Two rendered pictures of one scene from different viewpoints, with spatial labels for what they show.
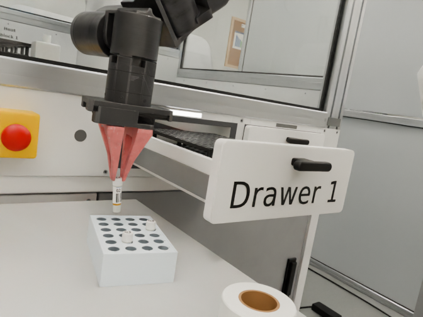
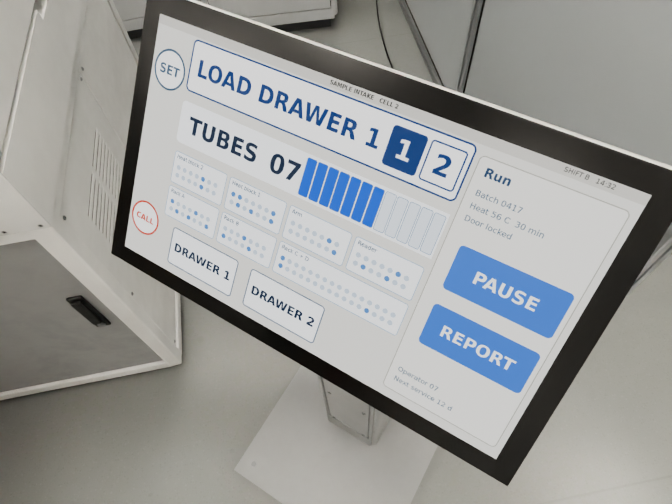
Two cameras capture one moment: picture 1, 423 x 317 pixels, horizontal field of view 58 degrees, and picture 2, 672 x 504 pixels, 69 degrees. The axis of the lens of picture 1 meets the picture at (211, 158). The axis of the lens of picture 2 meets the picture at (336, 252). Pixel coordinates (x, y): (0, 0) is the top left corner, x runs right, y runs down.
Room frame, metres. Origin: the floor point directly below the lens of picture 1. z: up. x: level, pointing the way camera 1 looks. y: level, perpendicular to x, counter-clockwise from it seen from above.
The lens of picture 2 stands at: (0.96, -1.04, 1.48)
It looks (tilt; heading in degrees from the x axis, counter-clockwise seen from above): 59 degrees down; 31
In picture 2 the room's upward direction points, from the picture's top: 5 degrees counter-clockwise
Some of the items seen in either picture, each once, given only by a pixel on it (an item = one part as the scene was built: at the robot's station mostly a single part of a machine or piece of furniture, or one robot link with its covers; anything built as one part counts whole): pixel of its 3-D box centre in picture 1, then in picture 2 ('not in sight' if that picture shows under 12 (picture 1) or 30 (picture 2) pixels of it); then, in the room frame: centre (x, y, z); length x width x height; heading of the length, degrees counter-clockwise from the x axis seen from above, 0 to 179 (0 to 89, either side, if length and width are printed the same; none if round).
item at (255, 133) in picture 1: (284, 150); not in sight; (0.99, -0.19, 0.87); 0.29 x 0.02 x 0.11; 128
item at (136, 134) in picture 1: (116, 143); not in sight; (0.47, 0.12, 0.90); 0.07 x 0.07 x 0.09; 27
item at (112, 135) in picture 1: (128, 144); not in sight; (0.48, 0.11, 0.90); 0.07 x 0.07 x 0.09; 27
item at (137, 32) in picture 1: (133, 37); not in sight; (0.48, 0.12, 1.03); 0.07 x 0.06 x 0.07; 54
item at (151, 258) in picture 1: (128, 246); not in sight; (0.45, 0.09, 0.78); 0.12 x 0.08 x 0.04; 25
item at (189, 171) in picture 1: (206, 157); not in sight; (0.73, 0.01, 0.86); 0.40 x 0.26 x 0.06; 38
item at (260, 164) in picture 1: (288, 180); not in sight; (0.57, -0.12, 0.87); 0.29 x 0.02 x 0.11; 128
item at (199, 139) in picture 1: (209, 156); not in sight; (0.72, 0.00, 0.87); 0.22 x 0.18 x 0.06; 38
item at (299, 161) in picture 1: (306, 164); not in sight; (0.54, -0.14, 0.91); 0.07 x 0.04 x 0.01; 128
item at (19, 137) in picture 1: (15, 136); not in sight; (0.56, 0.29, 0.88); 0.04 x 0.03 x 0.04; 128
